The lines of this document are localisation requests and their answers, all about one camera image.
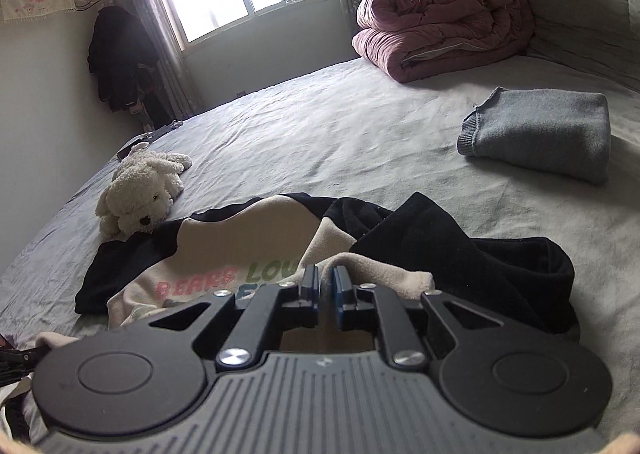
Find folded grey sweater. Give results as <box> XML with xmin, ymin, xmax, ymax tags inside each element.
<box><xmin>457</xmin><ymin>87</ymin><xmax>612</xmax><ymax>185</ymax></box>

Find folded pink quilt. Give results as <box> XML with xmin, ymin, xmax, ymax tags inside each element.
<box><xmin>351</xmin><ymin>0</ymin><xmax>536</xmax><ymax>83</ymax></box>

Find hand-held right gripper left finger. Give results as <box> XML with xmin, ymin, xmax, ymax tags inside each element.
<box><xmin>149</xmin><ymin>264</ymin><xmax>321</xmax><ymax>369</ymax></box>

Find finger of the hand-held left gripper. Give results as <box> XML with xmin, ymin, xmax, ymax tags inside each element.
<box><xmin>0</xmin><ymin>346</ymin><xmax>51</xmax><ymax>385</ymax></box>

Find dark hanging clothes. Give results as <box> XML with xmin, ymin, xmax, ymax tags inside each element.
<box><xmin>87</xmin><ymin>6</ymin><xmax>173</xmax><ymax>127</ymax></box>

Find black and beige sweatshirt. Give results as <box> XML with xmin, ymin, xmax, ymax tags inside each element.
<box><xmin>30</xmin><ymin>192</ymin><xmax>581</xmax><ymax>355</ymax></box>

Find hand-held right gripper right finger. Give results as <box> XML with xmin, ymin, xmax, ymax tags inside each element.
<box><xmin>332</xmin><ymin>265</ymin><xmax>506</xmax><ymax>366</ymax></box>

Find white plush dog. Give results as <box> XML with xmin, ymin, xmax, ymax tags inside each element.
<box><xmin>96</xmin><ymin>144</ymin><xmax>193</xmax><ymax>238</ymax></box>

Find bed with grey sheet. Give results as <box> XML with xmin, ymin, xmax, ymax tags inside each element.
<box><xmin>0</xmin><ymin>51</ymin><xmax>640</xmax><ymax>435</ymax></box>

